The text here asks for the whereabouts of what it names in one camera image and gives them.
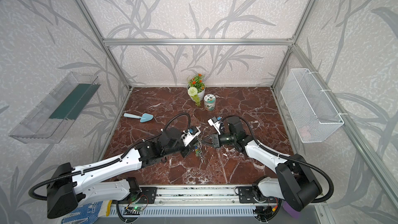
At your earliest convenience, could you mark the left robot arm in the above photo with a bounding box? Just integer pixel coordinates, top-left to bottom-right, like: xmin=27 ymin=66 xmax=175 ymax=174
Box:
xmin=47 ymin=126 xmax=201 ymax=219

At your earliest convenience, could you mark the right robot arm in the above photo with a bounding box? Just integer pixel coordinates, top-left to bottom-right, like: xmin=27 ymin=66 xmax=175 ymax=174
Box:
xmin=202 ymin=116 xmax=322 ymax=212

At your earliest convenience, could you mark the light blue toy shovel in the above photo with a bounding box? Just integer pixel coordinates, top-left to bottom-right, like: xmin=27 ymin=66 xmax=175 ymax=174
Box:
xmin=123 ymin=113 xmax=153 ymax=123

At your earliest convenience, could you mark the round green tin can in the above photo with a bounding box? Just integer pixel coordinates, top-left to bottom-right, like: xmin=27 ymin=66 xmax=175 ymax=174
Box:
xmin=204 ymin=94 xmax=216 ymax=111

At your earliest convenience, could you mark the potted flower plant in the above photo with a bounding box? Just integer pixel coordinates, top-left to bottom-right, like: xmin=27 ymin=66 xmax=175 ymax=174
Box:
xmin=187 ymin=73 xmax=206 ymax=106

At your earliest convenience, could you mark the green circuit board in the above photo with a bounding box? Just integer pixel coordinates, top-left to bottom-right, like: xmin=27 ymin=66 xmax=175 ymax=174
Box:
xmin=123 ymin=206 xmax=144 ymax=216

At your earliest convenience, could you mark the blue dotted work glove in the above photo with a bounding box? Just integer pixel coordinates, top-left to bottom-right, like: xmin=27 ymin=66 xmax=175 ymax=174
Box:
xmin=58 ymin=202 xmax=103 ymax=224

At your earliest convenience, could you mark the purple toy shovel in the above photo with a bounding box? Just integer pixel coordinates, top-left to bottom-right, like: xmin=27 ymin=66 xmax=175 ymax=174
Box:
xmin=283 ymin=201 xmax=301 ymax=219

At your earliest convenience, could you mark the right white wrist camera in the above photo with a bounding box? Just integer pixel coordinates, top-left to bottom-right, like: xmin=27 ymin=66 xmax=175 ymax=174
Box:
xmin=208 ymin=117 xmax=225 ymax=135

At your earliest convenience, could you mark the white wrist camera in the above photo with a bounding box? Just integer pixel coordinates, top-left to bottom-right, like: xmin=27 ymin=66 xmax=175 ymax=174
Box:
xmin=208 ymin=117 xmax=225 ymax=135
xmin=181 ymin=127 xmax=201 ymax=147

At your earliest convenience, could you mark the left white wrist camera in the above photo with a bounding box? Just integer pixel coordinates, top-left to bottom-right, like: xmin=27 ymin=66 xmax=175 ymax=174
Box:
xmin=181 ymin=127 xmax=201 ymax=147

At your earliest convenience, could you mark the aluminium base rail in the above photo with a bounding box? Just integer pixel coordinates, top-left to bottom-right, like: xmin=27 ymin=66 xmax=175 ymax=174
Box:
xmin=63 ymin=184 xmax=327 ymax=207

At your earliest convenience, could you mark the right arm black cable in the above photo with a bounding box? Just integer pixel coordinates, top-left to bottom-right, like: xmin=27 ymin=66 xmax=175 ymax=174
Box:
xmin=221 ymin=114 xmax=335 ymax=203

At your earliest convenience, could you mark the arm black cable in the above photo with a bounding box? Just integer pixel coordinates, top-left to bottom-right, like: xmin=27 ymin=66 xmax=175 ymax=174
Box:
xmin=221 ymin=114 xmax=335 ymax=203
xmin=27 ymin=112 xmax=192 ymax=202

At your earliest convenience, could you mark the white wire mesh basket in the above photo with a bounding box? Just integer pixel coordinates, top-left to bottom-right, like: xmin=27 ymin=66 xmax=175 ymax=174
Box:
xmin=281 ymin=68 xmax=344 ymax=143

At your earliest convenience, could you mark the clear plastic wall shelf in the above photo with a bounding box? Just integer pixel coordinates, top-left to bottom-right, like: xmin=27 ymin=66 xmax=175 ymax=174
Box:
xmin=9 ymin=72 xmax=101 ymax=144

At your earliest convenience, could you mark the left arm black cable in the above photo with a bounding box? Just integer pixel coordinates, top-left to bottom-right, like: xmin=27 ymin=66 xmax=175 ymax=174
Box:
xmin=27 ymin=112 xmax=192 ymax=202

